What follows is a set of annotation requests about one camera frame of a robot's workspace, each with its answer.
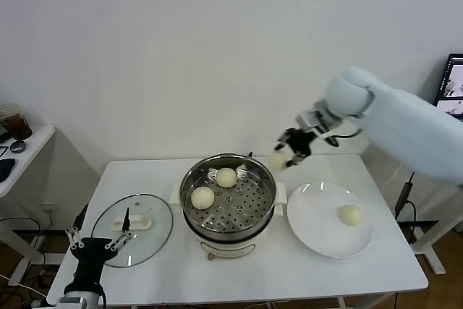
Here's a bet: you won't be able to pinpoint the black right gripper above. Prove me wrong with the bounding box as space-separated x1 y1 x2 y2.
273 127 322 170

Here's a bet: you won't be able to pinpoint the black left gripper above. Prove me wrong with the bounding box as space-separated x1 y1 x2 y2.
64 203 135 284

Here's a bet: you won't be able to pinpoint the white steamed baozi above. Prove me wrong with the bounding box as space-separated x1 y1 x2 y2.
270 152 289 172
190 186 215 211
215 166 238 189
337 204 364 227

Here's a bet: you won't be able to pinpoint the round glass pot lid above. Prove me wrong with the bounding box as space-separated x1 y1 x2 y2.
90 193 174 269

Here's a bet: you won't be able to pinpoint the stainless steel steamer basket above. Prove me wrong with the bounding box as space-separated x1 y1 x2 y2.
180 154 277 236

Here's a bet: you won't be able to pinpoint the white round plate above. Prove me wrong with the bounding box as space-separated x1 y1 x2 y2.
287 182 375 259

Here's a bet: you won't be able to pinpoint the white side desk with cup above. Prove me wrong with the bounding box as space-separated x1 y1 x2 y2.
0 124 56 287

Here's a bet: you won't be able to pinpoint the white electric cooker base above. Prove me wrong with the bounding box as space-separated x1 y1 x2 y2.
169 182 287 261

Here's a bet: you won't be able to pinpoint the plastic iced coffee cup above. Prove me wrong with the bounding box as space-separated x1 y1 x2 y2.
0 103 33 140

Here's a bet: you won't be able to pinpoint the white side desk with laptop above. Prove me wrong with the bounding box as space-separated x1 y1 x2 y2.
412 178 463 276

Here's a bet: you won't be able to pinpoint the dark grey open laptop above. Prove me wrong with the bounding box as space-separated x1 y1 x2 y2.
433 54 463 122

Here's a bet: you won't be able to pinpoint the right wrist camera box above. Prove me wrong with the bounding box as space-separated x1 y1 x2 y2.
296 104 343 140

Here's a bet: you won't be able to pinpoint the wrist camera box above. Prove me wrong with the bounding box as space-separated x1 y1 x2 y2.
56 296 90 309
296 104 343 140

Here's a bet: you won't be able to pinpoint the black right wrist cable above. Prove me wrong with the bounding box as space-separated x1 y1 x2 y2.
327 127 362 147

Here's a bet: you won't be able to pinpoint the black floor cables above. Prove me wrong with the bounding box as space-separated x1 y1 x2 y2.
0 216 61 309

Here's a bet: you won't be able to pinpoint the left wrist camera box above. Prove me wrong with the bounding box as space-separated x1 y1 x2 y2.
56 296 90 309

